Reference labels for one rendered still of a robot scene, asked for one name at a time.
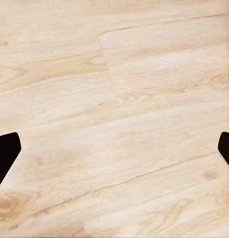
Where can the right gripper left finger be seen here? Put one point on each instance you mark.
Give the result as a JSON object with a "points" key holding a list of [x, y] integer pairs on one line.
{"points": [[10, 147]]}

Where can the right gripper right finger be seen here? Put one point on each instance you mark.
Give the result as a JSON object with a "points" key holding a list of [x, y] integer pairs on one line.
{"points": [[223, 146]]}

